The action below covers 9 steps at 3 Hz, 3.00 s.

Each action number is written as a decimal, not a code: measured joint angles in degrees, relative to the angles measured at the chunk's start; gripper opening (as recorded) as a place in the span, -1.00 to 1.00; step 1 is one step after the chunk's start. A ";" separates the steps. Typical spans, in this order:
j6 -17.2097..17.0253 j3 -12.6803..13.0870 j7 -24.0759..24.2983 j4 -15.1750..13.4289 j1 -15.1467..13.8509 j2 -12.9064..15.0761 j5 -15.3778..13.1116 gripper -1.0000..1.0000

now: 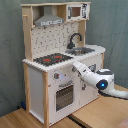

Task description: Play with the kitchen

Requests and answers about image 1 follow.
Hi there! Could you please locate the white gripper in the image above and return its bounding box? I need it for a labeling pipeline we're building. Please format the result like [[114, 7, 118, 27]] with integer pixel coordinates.
[[73, 61, 91, 78]]

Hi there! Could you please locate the red stove knob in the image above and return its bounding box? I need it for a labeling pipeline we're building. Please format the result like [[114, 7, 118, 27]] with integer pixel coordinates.
[[54, 73, 60, 79]]

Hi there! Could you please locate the white oven door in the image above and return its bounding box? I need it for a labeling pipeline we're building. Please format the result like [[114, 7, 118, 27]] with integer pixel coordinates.
[[49, 77, 79, 124]]

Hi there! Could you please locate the white toy microwave door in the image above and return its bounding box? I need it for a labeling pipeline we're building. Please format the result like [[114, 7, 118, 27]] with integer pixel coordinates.
[[66, 3, 90, 21]]

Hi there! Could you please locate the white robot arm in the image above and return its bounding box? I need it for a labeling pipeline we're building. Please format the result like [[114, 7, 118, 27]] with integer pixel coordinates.
[[73, 61, 128, 100]]

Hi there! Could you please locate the wooden toy kitchen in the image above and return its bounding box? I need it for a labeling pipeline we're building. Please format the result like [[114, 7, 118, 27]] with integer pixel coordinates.
[[22, 2, 105, 128]]

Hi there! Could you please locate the grey toy sink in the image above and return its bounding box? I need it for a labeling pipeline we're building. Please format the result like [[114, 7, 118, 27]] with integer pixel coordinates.
[[65, 47, 95, 56]]

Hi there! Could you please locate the white cabinet door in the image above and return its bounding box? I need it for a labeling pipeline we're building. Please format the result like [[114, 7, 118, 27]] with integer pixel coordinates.
[[80, 55, 102, 106]]

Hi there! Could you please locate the black toy faucet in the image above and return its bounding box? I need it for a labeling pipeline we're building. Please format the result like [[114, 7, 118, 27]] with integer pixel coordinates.
[[66, 32, 83, 50]]

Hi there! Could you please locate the black toy stovetop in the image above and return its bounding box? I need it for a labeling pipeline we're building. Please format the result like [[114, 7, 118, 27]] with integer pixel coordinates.
[[34, 53, 71, 66]]

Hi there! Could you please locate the grey fabric backdrop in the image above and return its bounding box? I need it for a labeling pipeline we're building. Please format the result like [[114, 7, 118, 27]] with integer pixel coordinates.
[[0, 0, 128, 117]]

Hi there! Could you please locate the grey range hood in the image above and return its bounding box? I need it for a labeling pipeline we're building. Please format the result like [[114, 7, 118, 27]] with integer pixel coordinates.
[[35, 6, 64, 27]]

